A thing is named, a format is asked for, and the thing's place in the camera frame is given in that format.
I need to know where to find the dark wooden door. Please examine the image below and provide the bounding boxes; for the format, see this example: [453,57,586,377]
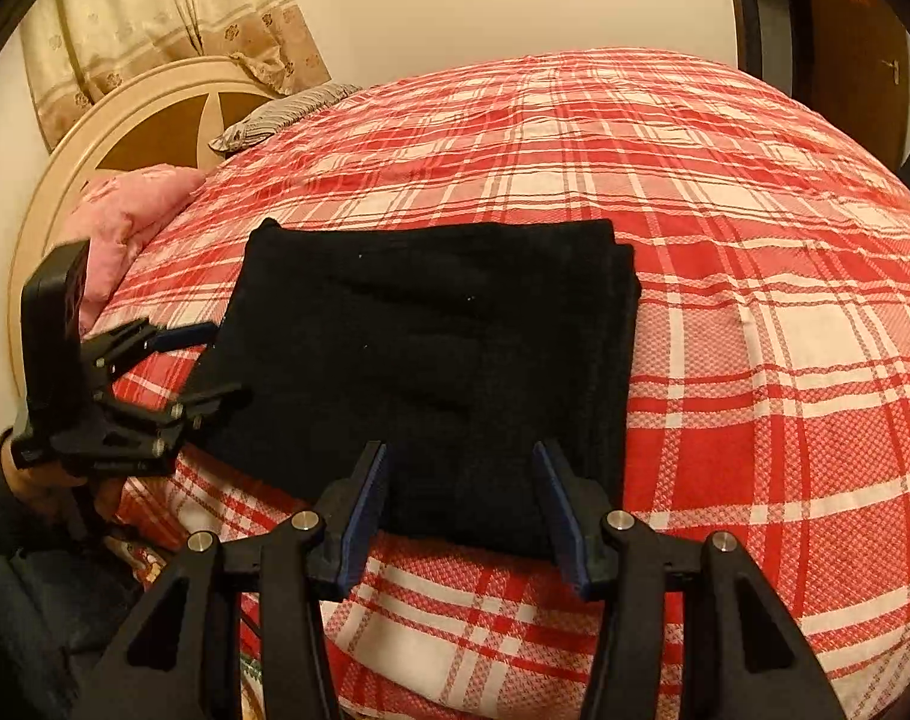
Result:
[733,0,910,171]

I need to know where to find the grey striped pillow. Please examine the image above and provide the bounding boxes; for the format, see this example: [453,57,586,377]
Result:
[208,82,361,156]

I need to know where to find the pink pillow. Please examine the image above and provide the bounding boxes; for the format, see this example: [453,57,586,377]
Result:
[55,164,206,335]

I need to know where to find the red white plaid bedspread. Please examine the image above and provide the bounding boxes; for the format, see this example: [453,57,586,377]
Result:
[98,47,910,718]

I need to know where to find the beige patterned curtain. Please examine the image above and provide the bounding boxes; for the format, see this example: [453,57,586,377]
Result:
[19,0,329,149]

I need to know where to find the person's left hand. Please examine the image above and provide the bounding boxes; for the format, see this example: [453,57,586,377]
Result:
[1,437,126,523]

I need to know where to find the black pants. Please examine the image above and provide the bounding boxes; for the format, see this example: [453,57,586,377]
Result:
[187,220,640,559]

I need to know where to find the cream round headboard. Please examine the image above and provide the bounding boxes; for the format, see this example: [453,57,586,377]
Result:
[7,57,276,395]

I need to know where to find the dark sleeved left forearm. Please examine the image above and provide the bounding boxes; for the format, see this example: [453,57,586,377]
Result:
[0,431,142,718]

